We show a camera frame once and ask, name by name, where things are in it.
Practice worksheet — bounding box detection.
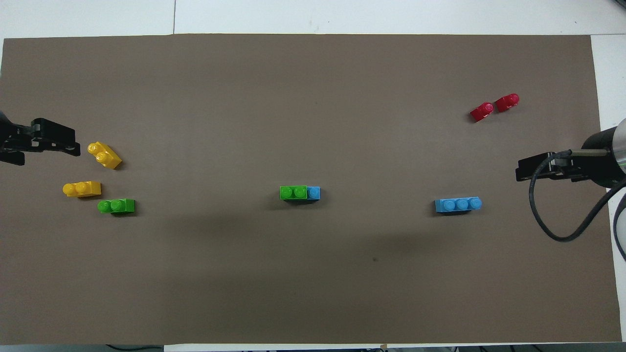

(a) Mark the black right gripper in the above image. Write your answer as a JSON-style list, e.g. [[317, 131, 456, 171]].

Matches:
[[515, 127, 621, 189]]

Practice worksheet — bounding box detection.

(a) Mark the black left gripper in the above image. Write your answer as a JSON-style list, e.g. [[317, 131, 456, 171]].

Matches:
[[0, 110, 82, 166]]

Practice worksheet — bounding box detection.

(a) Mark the green two-stud toy brick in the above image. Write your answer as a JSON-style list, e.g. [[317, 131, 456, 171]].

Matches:
[[97, 198, 136, 216], [279, 185, 309, 201]]

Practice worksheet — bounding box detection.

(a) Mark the yellow two-stud toy brick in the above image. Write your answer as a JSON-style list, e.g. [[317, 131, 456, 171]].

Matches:
[[62, 180, 102, 198], [87, 141, 123, 170]]

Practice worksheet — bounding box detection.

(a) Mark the red one-stud toy brick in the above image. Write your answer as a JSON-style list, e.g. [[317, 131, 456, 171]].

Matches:
[[494, 93, 520, 113], [469, 102, 495, 123]]

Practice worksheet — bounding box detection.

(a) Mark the brown table mat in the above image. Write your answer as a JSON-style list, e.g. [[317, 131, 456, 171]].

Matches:
[[0, 33, 623, 346]]

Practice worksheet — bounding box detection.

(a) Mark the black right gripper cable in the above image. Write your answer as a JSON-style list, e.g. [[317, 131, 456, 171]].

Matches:
[[529, 148, 626, 262]]

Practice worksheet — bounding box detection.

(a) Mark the black cable at table edge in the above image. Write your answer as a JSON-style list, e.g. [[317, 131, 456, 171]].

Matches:
[[105, 344, 164, 352]]

